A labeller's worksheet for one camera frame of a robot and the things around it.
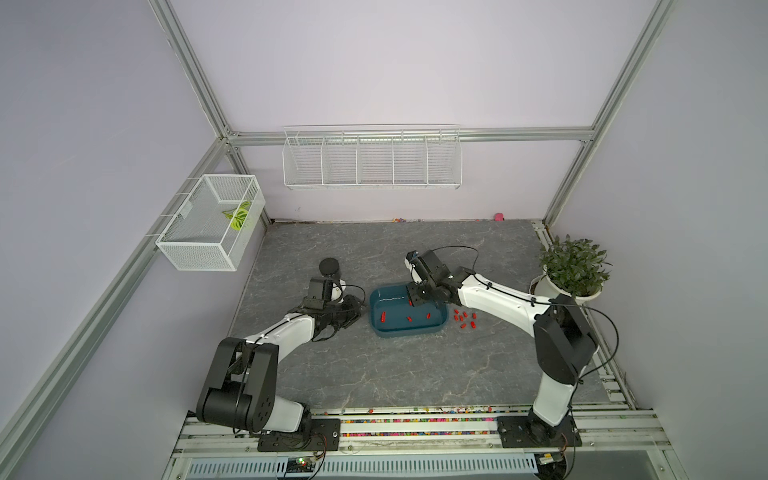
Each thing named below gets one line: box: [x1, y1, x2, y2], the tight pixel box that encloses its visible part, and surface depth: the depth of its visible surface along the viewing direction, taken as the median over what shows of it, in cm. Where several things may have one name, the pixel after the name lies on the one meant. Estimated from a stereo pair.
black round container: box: [319, 257, 339, 275], surface depth 104 cm
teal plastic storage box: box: [369, 284, 449, 338], surface depth 95 cm
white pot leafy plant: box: [529, 234, 613, 305], surface depth 86 cm
